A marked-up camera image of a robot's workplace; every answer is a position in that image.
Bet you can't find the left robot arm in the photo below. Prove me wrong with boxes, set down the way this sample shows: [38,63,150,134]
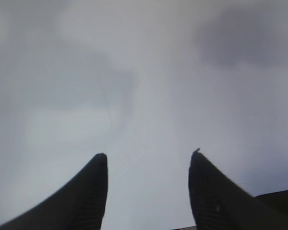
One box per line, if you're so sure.
[0,150,288,230]

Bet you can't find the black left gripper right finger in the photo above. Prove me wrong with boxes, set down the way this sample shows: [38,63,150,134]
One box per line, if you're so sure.
[188,149,288,230]

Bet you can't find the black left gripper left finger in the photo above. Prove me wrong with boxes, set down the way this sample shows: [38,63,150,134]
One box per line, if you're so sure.
[0,153,108,230]

